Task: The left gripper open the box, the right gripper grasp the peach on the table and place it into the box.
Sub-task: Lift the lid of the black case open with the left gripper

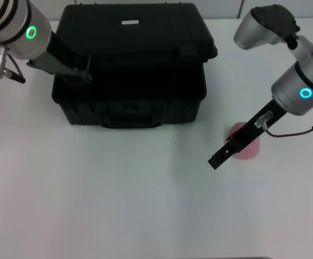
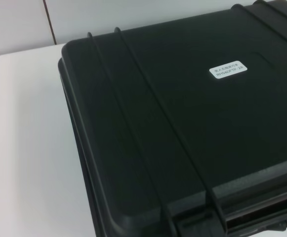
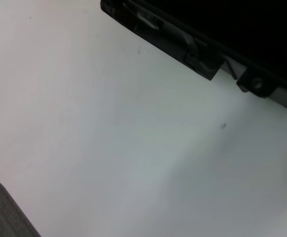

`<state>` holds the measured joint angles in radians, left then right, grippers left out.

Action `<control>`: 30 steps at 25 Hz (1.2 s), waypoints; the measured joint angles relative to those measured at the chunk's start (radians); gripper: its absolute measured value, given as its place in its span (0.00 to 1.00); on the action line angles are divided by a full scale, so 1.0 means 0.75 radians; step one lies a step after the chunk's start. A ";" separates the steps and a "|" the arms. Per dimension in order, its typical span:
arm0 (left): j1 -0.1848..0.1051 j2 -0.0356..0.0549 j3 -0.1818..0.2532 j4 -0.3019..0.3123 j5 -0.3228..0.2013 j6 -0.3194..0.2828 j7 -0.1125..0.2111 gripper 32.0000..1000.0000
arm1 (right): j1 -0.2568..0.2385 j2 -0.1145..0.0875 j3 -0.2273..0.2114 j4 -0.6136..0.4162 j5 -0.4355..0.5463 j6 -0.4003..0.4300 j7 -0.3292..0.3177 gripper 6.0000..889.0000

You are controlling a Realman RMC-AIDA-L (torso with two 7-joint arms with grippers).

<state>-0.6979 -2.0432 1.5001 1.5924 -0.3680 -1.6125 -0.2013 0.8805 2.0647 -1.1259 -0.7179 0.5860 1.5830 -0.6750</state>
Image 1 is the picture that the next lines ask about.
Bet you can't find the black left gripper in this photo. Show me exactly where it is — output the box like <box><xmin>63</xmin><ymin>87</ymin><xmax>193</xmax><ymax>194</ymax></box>
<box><xmin>26</xmin><ymin>30</ymin><xmax>94</xmax><ymax>83</ymax></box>

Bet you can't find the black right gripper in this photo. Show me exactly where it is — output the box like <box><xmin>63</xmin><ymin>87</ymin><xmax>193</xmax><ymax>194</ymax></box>
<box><xmin>207</xmin><ymin>98</ymin><xmax>287</xmax><ymax>171</ymax></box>

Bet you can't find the pink peach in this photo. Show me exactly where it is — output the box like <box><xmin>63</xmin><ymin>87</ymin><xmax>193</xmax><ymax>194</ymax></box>
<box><xmin>225</xmin><ymin>121</ymin><xmax>260</xmax><ymax>160</ymax></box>

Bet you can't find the black plastic carrying case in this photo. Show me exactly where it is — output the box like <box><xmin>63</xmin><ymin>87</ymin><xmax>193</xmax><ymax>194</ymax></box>
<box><xmin>51</xmin><ymin>2</ymin><xmax>218</xmax><ymax>130</ymax></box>

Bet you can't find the right arm cable with connector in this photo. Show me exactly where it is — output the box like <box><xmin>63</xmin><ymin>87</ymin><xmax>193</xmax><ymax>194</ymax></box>
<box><xmin>255</xmin><ymin>111</ymin><xmax>313</xmax><ymax>138</ymax></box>

